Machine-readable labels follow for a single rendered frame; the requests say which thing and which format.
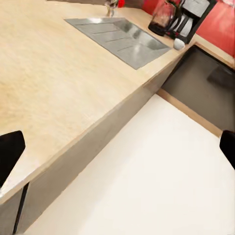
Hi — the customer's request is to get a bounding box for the coffee cup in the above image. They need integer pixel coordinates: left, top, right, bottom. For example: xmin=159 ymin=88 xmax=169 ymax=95
xmin=173 ymin=39 xmax=185 ymax=50

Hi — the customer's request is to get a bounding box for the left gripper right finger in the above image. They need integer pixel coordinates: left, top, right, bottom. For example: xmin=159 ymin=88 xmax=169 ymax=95
xmin=219 ymin=130 xmax=235 ymax=170

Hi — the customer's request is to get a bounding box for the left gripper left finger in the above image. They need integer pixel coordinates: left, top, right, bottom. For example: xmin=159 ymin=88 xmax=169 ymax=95
xmin=0 ymin=130 xmax=25 ymax=189

